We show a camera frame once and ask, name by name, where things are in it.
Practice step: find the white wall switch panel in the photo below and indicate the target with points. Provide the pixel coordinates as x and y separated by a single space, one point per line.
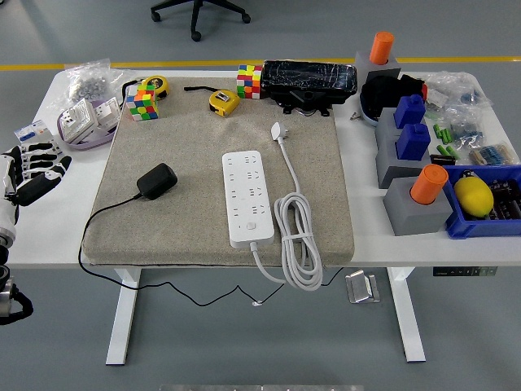
108 112

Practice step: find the black fabric bundle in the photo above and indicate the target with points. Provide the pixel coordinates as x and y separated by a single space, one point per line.
382 93

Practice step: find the purple plastic tray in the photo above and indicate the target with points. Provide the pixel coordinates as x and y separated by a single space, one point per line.
87 146

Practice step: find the white wall socket panel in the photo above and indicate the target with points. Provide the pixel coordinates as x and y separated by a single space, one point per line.
79 120

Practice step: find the small red object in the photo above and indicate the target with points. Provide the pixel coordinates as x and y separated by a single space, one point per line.
425 91

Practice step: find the grey-brown mat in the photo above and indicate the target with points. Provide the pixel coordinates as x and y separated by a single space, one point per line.
183 134

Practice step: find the light blue bowl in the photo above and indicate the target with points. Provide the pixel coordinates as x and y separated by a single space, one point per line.
368 119

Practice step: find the clear bag of resistors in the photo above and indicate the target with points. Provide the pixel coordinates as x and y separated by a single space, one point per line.
490 155

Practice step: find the metal bracket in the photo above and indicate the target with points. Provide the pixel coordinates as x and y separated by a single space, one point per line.
360 287

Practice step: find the small metal clip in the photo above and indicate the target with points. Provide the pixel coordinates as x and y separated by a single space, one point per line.
355 117

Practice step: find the rubik's cube with red stickers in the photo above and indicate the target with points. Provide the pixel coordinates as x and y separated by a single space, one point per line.
249 83

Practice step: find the white table leg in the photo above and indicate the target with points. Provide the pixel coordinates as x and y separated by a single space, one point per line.
409 326
122 326

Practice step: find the wide orange cylinder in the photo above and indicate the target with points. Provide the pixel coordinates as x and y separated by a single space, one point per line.
429 185

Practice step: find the small black component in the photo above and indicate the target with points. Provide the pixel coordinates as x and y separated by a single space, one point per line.
440 159

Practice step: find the black electronic parts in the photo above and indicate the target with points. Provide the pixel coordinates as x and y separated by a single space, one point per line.
506 199

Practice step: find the blue plastic peg block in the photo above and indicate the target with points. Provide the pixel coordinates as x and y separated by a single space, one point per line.
409 112
413 142

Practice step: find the white circuit breaker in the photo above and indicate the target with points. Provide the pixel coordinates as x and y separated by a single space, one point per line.
32 132

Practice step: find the black office chair base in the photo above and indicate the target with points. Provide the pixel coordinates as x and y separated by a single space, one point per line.
196 16

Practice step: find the green cylinder cell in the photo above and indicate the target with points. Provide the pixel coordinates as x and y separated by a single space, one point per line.
442 149
453 152
437 130
447 135

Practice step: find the clear bag of small parts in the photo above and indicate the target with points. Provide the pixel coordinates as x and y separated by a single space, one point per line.
456 85

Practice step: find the black wrapped case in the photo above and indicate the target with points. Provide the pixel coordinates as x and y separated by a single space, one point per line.
309 77

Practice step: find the yellow lemon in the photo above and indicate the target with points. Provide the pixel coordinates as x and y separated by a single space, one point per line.
474 195

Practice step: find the clear bag of metal nuts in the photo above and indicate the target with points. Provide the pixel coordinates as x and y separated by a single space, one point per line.
87 83

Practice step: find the large grey block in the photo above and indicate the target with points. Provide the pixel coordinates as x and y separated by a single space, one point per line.
411 220

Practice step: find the rubik's cube with green stickers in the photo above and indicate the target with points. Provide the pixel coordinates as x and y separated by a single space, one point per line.
142 106

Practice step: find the small grey block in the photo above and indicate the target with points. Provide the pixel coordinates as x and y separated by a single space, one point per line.
362 63

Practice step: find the white power strip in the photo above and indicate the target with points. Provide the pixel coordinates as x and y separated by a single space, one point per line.
246 203

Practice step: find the tall orange cylinder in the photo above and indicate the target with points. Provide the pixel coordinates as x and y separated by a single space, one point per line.
382 49

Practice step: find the blue plastic bin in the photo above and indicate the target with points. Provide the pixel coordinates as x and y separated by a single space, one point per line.
480 228

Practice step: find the black and yellow tape measure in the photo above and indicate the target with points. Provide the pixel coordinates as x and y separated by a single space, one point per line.
158 83

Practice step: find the grey slotted block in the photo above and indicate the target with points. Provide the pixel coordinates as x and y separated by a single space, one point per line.
384 126
390 171

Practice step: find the table height control panel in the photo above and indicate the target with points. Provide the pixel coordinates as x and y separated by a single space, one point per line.
464 271

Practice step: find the clear bag of blue parts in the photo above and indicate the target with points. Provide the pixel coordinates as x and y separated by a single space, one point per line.
468 128

